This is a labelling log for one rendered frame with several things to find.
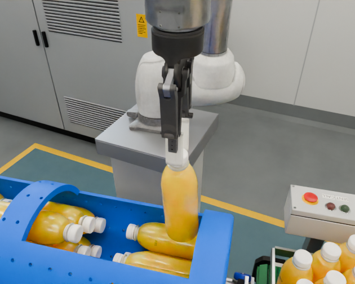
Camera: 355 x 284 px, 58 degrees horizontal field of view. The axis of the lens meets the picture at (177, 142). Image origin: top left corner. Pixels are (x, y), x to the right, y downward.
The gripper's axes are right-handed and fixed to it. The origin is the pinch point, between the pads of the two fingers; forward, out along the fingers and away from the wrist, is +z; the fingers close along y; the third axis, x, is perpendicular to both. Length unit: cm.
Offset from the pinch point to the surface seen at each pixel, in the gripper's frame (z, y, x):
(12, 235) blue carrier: 19.6, 13.0, -30.9
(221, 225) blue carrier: 17.6, 1.6, 9.6
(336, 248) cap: 29.4, -8.1, 35.5
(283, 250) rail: 43, -15, 27
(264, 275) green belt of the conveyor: 51, -11, 23
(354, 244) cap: 29, -10, 40
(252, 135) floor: 141, -218, 20
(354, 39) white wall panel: 54, -256, 91
